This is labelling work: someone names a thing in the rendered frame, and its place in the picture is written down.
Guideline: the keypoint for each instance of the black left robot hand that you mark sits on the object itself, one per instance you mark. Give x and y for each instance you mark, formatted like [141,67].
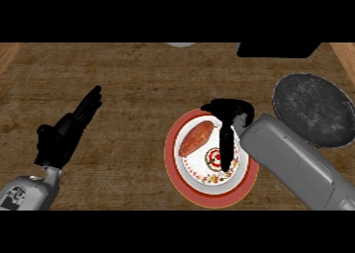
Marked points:
[63,135]

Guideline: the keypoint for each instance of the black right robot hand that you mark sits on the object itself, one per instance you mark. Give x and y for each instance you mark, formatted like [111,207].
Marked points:
[227,131]

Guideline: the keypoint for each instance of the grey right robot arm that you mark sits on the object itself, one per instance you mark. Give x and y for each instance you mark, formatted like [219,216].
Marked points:
[296,164]

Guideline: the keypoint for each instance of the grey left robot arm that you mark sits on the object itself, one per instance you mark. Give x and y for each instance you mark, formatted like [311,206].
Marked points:
[29,194]

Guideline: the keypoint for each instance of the brown cupcake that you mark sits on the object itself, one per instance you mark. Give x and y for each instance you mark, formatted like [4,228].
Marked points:
[197,138]

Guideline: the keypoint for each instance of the white floral plate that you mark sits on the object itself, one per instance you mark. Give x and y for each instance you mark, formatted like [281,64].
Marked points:
[209,158]

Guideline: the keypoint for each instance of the dark grey pan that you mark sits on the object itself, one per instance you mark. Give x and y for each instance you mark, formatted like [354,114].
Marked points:
[315,110]

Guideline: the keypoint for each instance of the red round placemat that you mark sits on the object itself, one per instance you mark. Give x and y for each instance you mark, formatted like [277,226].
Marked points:
[212,158]

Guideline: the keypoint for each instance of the black appliance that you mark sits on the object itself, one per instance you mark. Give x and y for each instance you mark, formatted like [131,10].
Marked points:
[277,50]

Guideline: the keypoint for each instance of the pale grey object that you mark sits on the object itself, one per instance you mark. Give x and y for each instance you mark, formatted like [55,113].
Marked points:
[181,44]

